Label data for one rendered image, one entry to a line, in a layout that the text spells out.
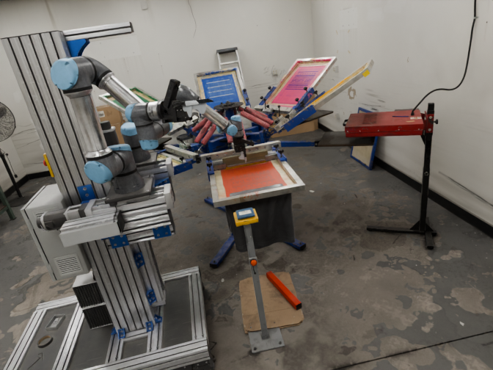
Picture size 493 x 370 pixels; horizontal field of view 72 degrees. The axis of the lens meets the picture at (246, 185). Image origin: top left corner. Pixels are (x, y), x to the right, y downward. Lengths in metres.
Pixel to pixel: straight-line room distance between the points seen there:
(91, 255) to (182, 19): 5.10
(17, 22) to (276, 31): 4.35
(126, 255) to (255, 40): 5.22
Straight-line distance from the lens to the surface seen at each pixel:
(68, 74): 1.56
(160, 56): 6.64
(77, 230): 1.79
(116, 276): 2.27
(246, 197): 2.09
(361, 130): 2.90
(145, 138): 1.47
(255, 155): 2.64
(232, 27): 6.66
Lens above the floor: 1.87
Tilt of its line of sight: 23 degrees down
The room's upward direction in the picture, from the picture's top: 9 degrees counter-clockwise
